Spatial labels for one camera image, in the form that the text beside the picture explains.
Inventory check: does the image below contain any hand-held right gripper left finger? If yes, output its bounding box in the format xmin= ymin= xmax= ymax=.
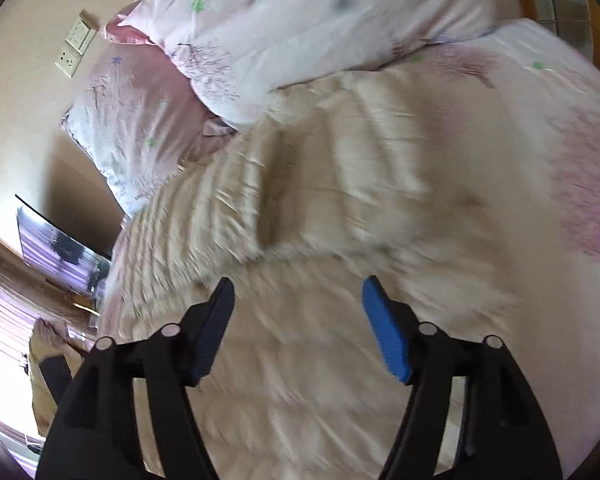
xmin=35 ymin=277 xmax=236 ymax=480

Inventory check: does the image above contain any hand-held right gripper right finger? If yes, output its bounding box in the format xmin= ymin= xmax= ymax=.
xmin=362 ymin=276 xmax=563 ymax=480

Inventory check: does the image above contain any cream quilt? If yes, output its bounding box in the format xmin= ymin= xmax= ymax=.
xmin=111 ymin=67 xmax=531 ymax=480

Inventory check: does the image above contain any black-framed mirror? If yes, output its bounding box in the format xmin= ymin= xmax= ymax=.
xmin=15 ymin=193 xmax=113 ymax=295

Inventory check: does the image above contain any pillow with purple leaf print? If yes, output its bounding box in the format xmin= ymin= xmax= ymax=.
xmin=61 ymin=42 xmax=236 ymax=217

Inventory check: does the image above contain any bed with pink floral sheet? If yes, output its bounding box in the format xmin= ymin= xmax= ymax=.
xmin=100 ymin=17 xmax=600 ymax=480

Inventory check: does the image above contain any pink pillow with tree print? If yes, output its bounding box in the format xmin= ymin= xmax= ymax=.
xmin=104 ymin=0 xmax=498 ymax=128

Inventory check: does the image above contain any white wall socket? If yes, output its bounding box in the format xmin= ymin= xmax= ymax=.
xmin=55 ymin=47 xmax=84 ymax=79

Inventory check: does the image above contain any white wall switch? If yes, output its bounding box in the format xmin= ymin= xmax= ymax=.
xmin=65 ymin=10 xmax=99 ymax=56

